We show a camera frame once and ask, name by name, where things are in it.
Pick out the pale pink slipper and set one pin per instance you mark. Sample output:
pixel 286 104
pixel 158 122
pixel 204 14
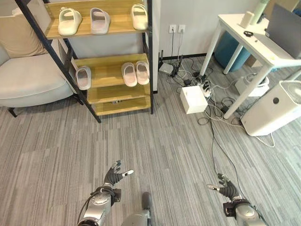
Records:
pixel 129 75
pixel 142 72

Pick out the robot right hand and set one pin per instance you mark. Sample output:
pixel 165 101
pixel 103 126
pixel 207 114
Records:
pixel 227 187

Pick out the light grey slipper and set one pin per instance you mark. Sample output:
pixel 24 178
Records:
pixel 99 21
pixel 83 78

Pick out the white air purifier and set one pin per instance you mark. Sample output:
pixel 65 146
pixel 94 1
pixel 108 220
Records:
pixel 270 110

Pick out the cream cylinder cup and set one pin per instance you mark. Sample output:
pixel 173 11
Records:
pixel 245 18

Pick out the white box under table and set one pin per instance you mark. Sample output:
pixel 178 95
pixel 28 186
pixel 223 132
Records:
pixel 251 86

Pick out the cream white slipper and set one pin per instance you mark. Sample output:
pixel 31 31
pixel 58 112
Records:
pixel 139 17
pixel 69 21

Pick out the white wall socket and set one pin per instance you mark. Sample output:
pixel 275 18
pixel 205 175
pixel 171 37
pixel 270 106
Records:
pixel 181 28
pixel 173 28

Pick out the grey laptop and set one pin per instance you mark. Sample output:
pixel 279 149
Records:
pixel 283 33

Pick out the white cardboard box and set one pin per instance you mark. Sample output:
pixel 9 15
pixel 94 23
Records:
pixel 193 99

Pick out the white table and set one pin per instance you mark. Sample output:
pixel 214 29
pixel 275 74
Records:
pixel 254 51

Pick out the blue round stool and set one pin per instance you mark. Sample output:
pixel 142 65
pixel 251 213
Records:
pixel 229 51

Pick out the robot left arm silver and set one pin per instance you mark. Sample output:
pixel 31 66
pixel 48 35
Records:
pixel 97 207

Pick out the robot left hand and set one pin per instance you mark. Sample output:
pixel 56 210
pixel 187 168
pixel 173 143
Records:
pixel 112 176

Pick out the white power strip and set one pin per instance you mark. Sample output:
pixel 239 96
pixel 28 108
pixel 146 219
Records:
pixel 206 89

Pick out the beige sofa cushion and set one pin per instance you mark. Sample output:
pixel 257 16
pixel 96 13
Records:
pixel 21 35

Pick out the beige sofa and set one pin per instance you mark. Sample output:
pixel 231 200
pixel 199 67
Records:
pixel 28 77

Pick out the black power adapter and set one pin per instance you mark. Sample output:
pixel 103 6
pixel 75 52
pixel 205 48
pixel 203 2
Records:
pixel 187 82

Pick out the robot silver leg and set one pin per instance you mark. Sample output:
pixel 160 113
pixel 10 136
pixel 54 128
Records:
pixel 141 212

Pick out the green water bottle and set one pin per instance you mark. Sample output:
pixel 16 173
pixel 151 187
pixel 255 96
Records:
pixel 258 11

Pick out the black frame wooden shoe rack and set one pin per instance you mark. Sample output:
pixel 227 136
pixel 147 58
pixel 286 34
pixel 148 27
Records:
pixel 113 70

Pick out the robot right arm silver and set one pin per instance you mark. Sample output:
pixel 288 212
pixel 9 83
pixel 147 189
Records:
pixel 245 212

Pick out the grey router with antennas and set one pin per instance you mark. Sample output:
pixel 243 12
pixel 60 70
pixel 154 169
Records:
pixel 167 68

